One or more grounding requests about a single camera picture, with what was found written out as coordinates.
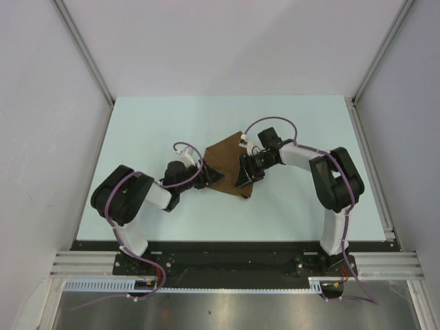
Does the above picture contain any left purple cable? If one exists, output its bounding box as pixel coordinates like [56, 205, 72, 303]
[65, 142, 206, 311]

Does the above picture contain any wrist white camera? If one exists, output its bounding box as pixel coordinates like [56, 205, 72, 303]
[239, 133, 256, 155]
[175, 146, 196, 168]

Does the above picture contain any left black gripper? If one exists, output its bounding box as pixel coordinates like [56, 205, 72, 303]
[176, 159, 223, 194]

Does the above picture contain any brown cloth napkin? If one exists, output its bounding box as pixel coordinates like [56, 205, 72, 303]
[203, 131, 253, 199]

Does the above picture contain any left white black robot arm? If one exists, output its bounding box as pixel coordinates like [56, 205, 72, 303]
[90, 160, 224, 275]

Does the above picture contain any aluminium frame rail front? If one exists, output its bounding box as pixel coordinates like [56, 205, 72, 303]
[50, 251, 424, 281]

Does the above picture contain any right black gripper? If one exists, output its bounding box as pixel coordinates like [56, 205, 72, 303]
[235, 152, 277, 188]

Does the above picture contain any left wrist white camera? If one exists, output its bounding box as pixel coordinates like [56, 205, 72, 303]
[175, 146, 196, 168]

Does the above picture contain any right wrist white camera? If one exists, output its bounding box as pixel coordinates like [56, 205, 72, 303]
[239, 133, 256, 155]

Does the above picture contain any white slotted cable duct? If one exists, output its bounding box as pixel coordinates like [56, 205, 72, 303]
[64, 278, 322, 294]

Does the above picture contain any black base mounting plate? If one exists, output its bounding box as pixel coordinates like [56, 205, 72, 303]
[70, 241, 400, 298]

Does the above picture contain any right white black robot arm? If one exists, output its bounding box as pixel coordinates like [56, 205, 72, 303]
[235, 127, 365, 276]

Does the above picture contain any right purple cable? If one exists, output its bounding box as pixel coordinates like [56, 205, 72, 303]
[243, 116, 379, 305]

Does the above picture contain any purple cable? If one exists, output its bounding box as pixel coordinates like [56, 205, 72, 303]
[243, 116, 379, 305]
[65, 142, 206, 311]

